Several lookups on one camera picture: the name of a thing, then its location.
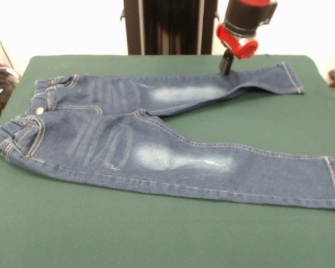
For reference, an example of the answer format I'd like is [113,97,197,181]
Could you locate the blue denim jeans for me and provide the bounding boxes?
[0,61,335,212]

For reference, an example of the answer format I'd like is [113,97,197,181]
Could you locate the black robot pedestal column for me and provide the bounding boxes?
[119,0,221,56]

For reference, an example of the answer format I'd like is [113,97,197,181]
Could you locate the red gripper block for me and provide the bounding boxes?
[215,22,259,76]

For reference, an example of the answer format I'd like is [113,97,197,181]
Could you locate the dark green table cloth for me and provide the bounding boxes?
[0,54,335,268]

